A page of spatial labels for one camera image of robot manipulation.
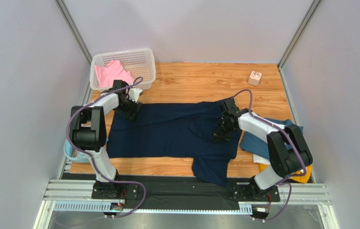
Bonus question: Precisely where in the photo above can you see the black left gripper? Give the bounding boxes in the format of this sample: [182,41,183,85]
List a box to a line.
[116,95,142,121]

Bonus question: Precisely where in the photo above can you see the navy blue t shirt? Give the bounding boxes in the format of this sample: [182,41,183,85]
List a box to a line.
[106,101,242,186]

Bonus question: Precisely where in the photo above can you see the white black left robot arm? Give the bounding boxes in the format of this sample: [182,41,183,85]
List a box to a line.
[66,77,143,202]

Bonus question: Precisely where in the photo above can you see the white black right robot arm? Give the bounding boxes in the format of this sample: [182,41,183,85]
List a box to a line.
[213,98,313,200]

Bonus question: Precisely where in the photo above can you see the teal blue t shirt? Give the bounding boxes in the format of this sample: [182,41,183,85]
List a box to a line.
[239,118,305,160]

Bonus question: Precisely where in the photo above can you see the pink t shirt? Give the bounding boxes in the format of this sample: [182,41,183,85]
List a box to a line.
[94,60,135,88]

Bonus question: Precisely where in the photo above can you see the white perforated plastic basket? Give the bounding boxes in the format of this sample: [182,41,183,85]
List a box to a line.
[89,48,156,92]

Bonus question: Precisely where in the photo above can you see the white t shirt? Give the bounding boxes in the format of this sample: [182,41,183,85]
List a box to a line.
[253,154,270,165]

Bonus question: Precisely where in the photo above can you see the small pink white box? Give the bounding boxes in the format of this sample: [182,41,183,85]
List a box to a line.
[248,71,262,86]

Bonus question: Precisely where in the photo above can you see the light blue headphones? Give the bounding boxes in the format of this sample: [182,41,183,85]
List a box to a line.
[64,139,111,167]

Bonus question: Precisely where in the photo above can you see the yellow t shirt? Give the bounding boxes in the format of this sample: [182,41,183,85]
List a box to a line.
[258,163,313,184]

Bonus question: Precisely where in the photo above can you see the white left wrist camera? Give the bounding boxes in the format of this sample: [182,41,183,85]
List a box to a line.
[128,88,143,103]

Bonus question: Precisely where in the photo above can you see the aluminium front rail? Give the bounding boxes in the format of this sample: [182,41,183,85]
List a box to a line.
[34,179,339,229]

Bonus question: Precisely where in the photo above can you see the left corner aluminium post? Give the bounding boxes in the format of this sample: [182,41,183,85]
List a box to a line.
[54,0,92,65]

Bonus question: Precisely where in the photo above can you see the corner aluminium post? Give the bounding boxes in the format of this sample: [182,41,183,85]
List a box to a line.
[277,0,322,69]
[54,0,92,65]

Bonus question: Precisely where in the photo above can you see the right corner aluminium post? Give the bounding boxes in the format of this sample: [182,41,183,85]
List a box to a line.
[277,0,322,69]

